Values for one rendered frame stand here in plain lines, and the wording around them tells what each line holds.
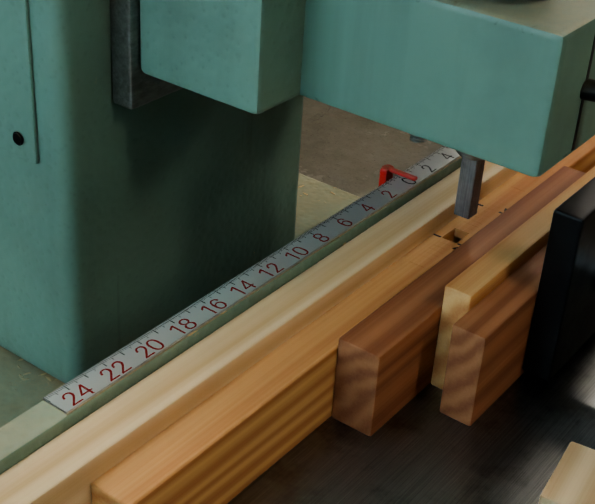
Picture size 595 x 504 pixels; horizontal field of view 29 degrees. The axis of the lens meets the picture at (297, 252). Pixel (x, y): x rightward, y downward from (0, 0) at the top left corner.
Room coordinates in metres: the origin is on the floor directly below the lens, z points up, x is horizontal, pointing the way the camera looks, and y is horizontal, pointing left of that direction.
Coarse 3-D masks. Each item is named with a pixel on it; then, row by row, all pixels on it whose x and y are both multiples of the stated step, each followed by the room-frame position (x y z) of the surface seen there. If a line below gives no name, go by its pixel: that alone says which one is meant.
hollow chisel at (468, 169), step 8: (464, 160) 0.52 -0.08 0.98; (472, 160) 0.51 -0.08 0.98; (464, 168) 0.52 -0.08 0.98; (472, 168) 0.51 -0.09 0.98; (480, 168) 0.52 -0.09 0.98; (464, 176) 0.52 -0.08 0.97; (472, 176) 0.51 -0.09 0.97; (480, 176) 0.52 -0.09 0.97; (464, 184) 0.52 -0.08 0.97; (472, 184) 0.51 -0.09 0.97; (480, 184) 0.52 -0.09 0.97; (464, 192) 0.52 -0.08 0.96; (472, 192) 0.51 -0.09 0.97; (456, 200) 0.52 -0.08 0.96; (464, 200) 0.51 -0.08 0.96; (472, 200) 0.51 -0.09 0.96; (456, 208) 0.52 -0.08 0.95; (464, 208) 0.51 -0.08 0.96; (472, 208) 0.51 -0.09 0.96; (464, 216) 0.51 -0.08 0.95
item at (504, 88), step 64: (320, 0) 0.53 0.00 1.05; (384, 0) 0.51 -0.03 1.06; (448, 0) 0.50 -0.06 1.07; (512, 0) 0.50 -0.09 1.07; (576, 0) 0.51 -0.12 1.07; (320, 64) 0.53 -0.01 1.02; (384, 64) 0.51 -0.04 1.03; (448, 64) 0.49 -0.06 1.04; (512, 64) 0.47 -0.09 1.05; (576, 64) 0.48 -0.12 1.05; (448, 128) 0.49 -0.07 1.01; (512, 128) 0.47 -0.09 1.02; (576, 128) 0.49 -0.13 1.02
